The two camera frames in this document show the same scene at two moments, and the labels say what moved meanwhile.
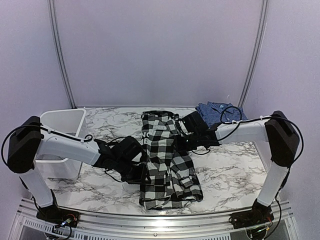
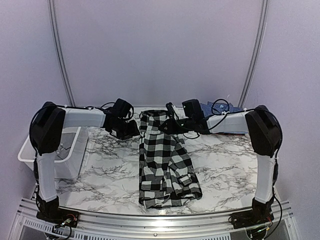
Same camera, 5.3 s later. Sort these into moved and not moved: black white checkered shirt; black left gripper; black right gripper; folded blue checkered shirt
Moved: black left gripper; black right gripper
Not moved: black white checkered shirt; folded blue checkered shirt
